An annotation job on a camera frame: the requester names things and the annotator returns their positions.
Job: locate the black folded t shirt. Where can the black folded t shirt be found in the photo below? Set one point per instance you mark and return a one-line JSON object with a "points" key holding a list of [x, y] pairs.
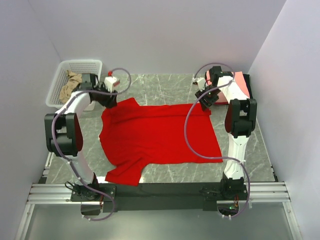
{"points": [[249, 83]]}

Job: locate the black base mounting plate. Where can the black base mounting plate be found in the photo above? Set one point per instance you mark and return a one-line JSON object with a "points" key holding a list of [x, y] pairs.
{"points": [[160, 196]]}

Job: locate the pink folded t shirt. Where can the pink folded t shirt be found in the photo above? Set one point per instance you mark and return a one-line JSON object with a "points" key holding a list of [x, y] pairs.
{"points": [[239, 79]]}

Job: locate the beige crumpled t shirt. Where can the beige crumpled t shirt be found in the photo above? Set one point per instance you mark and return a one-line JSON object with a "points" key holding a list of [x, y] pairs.
{"points": [[73, 80]]}

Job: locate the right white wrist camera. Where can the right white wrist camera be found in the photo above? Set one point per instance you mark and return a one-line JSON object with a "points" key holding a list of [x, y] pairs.
{"points": [[200, 82]]}

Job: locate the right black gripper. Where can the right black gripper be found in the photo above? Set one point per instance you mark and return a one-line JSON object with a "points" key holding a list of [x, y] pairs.
{"points": [[204, 104]]}

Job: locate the dark red folded t shirt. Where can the dark red folded t shirt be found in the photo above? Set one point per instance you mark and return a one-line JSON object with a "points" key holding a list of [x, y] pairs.
{"points": [[221, 101]]}

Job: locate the white plastic basket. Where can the white plastic basket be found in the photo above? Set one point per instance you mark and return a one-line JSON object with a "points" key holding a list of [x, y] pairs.
{"points": [[79, 66]]}

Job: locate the aluminium rail frame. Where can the aluminium rail frame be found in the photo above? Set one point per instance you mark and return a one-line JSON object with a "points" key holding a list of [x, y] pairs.
{"points": [[49, 213]]}

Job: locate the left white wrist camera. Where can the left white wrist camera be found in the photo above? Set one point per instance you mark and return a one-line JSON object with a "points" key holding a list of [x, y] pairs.
{"points": [[110, 83]]}

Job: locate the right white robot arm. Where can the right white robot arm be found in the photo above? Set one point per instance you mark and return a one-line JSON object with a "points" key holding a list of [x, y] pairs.
{"points": [[232, 89]]}

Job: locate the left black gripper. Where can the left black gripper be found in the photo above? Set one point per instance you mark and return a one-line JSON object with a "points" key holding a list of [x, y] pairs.
{"points": [[110, 102]]}

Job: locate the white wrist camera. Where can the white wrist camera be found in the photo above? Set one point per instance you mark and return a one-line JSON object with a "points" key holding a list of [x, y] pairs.
{"points": [[200, 82], [110, 83]]}

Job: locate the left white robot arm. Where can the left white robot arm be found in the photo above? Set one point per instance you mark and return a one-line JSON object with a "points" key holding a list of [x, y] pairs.
{"points": [[62, 129]]}

